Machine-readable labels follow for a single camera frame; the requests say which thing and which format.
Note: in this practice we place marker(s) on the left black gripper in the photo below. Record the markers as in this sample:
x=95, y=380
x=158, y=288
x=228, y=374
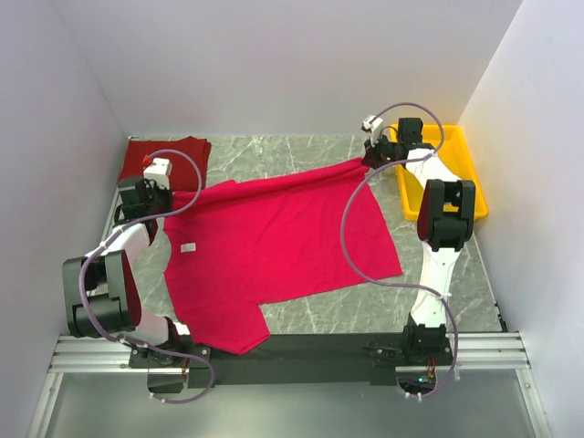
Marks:
x=151, y=186

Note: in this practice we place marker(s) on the folded dark red t shirt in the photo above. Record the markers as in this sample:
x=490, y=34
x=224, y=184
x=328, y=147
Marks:
x=183, y=176

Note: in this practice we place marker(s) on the black base beam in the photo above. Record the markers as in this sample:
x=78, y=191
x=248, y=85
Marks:
x=374, y=358

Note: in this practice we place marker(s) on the aluminium frame rail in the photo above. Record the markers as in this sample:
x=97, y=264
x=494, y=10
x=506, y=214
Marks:
x=90, y=391

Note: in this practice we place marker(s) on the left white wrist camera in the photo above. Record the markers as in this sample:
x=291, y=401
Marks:
x=158, y=170

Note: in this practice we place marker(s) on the pink t shirt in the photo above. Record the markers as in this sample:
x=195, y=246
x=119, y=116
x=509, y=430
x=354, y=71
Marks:
x=240, y=245

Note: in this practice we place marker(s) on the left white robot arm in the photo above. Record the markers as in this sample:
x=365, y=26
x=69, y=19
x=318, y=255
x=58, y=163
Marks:
x=103, y=287

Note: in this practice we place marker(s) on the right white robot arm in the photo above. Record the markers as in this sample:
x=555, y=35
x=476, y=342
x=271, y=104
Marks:
x=445, y=223

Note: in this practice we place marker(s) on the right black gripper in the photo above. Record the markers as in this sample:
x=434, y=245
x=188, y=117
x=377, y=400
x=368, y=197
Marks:
x=371, y=152

